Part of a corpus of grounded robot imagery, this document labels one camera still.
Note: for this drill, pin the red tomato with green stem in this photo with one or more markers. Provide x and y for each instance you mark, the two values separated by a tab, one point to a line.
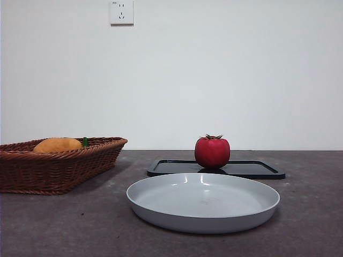
213	154

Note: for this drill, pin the white wall socket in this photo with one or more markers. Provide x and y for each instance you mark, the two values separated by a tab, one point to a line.
122	13

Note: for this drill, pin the brown wicker basket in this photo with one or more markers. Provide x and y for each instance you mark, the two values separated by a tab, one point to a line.
48	174

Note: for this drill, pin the small green vegetable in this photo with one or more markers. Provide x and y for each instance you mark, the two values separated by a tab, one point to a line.
84	142

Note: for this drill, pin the grey round plate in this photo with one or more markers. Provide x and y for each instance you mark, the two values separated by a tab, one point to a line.
203	206

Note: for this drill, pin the black rectangular tray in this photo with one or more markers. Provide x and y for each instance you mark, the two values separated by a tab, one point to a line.
174	167

